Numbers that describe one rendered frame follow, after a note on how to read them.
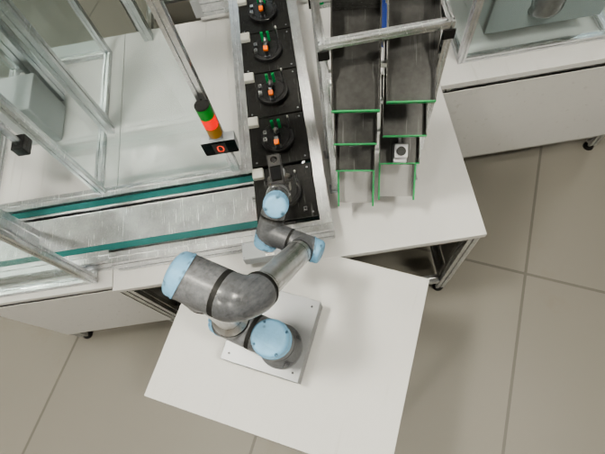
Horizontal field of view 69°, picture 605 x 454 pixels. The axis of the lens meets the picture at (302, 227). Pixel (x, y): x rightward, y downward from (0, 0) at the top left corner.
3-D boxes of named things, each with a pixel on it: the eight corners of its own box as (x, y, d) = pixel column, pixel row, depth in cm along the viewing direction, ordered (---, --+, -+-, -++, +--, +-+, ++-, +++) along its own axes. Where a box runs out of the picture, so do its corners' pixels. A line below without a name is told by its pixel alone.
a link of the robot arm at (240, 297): (262, 304, 91) (330, 231, 134) (216, 284, 93) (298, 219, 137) (250, 348, 95) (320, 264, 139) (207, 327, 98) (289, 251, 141)
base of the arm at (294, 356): (293, 375, 149) (290, 374, 140) (253, 359, 152) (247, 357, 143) (308, 332, 154) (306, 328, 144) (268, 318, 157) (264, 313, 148)
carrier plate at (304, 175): (319, 217, 171) (319, 214, 169) (258, 226, 172) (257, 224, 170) (311, 164, 180) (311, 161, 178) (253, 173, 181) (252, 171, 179)
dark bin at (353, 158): (374, 171, 149) (375, 169, 142) (335, 171, 151) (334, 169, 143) (374, 87, 148) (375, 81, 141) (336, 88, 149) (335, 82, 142)
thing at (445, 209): (484, 237, 173) (487, 234, 170) (115, 293, 180) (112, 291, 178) (407, -13, 229) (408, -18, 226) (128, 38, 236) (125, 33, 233)
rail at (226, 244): (335, 238, 176) (334, 227, 166) (120, 271, 181) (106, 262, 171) (333, 225, 178) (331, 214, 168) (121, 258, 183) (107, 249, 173)
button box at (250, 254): (299, 257, 170) (297, 251, 165) (246, 265, 171) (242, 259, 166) (297, 240, 173) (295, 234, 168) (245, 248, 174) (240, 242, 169)
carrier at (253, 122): (311, 161, 181) (308, 144, 169) (253, 170, 182) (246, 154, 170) (303, 113, 190) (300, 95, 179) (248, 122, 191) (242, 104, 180)
